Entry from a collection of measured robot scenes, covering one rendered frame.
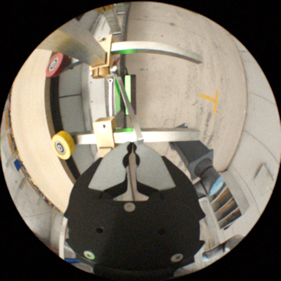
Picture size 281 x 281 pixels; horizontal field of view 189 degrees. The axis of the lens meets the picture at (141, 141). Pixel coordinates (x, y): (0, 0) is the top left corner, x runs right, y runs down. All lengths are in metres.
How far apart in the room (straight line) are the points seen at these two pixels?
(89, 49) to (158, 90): 1.01
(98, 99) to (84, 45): 0.39
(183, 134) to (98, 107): 0.40
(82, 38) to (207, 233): 0.83
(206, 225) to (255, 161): 2.14
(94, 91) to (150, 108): 0.75
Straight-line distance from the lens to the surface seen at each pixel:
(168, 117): 1.18
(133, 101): 0.39
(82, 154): 0.53
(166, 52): 0.28
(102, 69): 0.24
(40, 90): 0.35
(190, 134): 0.30
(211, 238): 0.70
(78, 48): 0.16
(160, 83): 1.13
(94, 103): 0.51
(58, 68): 0.29
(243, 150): 2.74
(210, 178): 0.75
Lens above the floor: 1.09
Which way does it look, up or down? 62 degrees down
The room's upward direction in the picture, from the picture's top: 173 degrees clockwise
